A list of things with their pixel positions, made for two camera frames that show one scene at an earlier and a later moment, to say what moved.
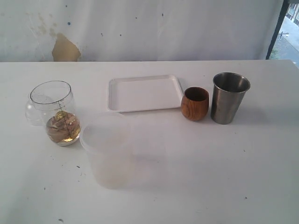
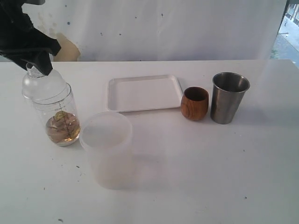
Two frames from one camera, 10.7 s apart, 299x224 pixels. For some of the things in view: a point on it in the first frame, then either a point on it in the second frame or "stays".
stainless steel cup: (229, 91) stays
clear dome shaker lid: (32, 115) to (42, 88)
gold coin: (60, 115) stays
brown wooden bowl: (195, 103) stays
